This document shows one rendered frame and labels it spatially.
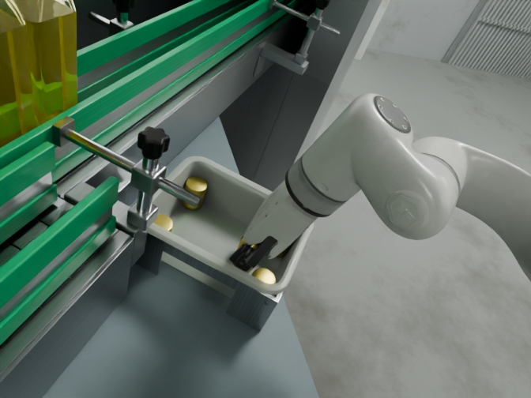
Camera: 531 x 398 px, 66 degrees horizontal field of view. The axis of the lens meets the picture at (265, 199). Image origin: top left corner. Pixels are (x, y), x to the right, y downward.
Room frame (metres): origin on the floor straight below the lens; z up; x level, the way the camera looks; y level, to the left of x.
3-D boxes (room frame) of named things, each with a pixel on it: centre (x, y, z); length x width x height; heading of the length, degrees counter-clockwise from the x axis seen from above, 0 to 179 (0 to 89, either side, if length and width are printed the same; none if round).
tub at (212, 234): (0.41, 0.03, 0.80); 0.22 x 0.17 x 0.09; 84
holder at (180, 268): (0.41, 0.06, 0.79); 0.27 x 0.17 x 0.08; 84
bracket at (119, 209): (0.30, 0.16, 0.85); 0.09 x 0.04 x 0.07; 84
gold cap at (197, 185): (0.47, 0.11, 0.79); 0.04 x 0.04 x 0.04
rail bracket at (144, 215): (0.30, 0.14, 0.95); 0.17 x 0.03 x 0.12; 84
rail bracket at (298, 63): (0.94, 0.08, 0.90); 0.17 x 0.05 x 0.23; 84
